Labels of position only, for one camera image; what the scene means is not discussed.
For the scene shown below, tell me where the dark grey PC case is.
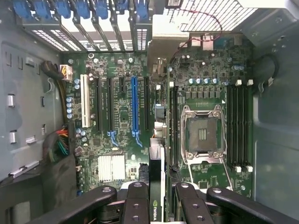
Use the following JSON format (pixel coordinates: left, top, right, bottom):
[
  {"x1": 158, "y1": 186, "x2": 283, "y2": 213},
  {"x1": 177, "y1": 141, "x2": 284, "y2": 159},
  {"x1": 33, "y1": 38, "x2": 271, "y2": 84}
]
[{"x1": 0, "y1": 0, "x2": 299, "y2": 224}]

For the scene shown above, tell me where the silver chipset heat sink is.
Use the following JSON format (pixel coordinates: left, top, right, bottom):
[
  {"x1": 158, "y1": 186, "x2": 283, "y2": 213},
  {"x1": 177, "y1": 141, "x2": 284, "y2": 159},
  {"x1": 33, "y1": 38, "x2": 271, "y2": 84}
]
[{"x1": 97, "y1": 155, "x2": 126, "y2": 182}]

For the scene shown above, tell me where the white power connector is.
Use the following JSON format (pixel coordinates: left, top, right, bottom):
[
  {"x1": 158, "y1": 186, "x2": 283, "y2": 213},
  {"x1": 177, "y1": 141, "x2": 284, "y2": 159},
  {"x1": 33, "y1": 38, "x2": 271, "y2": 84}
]
[{"x1": 59, "y1": 64, "x2": 73, "y2": 81}]

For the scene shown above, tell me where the CPU socket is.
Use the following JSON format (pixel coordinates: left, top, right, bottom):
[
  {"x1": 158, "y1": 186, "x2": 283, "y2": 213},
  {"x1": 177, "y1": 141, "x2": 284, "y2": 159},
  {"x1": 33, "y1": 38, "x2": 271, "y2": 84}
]
[{"x1": 181, "y1": 105, "x2": 228, "y2": 152}]

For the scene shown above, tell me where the black RAM slot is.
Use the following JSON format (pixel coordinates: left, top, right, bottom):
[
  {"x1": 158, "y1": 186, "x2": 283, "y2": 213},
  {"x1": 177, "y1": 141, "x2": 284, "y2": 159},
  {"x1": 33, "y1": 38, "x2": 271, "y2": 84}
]
[
  {"x1": 243, "y1": 79, "x2": 254, "y2": 173},
  {"x1": 238, "y1": 79, "x2": 244, "y2": 173},
  {"x1": 227, "y1": 79, "x2": 233, "y2": 173},
  {"x1": 232, "y1": 79, "x2": 239, "y2": 173}
]

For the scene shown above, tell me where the blue expansion slot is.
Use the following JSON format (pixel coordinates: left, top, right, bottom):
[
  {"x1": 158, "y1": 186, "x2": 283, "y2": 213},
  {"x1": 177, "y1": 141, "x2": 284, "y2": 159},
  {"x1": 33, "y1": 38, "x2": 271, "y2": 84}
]
[{"x1": 130, "y1": 76, "x2": 139, "y2": 137}]

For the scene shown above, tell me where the thin red fan wire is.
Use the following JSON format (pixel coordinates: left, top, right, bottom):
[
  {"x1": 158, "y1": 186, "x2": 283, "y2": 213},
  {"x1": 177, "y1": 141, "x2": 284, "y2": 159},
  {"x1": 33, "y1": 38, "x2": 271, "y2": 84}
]
[{"x1": 168, "y1": 6, "x2": 223, "y2": 64}]

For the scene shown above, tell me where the green motherboard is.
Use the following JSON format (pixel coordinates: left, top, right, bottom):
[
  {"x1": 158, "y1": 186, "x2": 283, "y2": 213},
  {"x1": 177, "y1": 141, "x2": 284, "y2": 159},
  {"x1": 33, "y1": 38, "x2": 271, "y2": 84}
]
[{"x1": 60, "y1": 35, "x2": 254, "y2": 203}]

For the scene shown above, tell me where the white expansion slot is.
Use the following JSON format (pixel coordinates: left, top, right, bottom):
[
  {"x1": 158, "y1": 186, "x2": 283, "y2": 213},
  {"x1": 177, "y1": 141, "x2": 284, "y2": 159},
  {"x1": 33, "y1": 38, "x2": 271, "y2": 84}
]
[{"x1": 80, "y1": 74, "x2": 91, "y2": 128}]

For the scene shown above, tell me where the metal socket cover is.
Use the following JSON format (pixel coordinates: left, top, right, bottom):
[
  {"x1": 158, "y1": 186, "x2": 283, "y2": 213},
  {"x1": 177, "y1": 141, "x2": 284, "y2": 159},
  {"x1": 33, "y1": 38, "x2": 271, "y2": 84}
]
[{"x1": 183, "y1": 150, "x2": 226, "y2": 164}]

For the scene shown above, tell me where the multicoloured power cable bundle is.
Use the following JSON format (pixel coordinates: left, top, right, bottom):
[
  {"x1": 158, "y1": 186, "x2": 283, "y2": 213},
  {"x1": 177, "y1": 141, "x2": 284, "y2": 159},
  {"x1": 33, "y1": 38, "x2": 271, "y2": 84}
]
[{"x1": 42, "y1": 125, "x2": 79, "y2": 206}]

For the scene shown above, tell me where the yellow and black power cable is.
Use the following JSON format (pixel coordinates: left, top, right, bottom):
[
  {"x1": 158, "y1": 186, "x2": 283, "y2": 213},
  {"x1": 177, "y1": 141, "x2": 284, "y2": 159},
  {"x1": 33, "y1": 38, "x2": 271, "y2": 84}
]
[{"x1": 41, "y1": 60, "x2": 69, "y2": 122}]

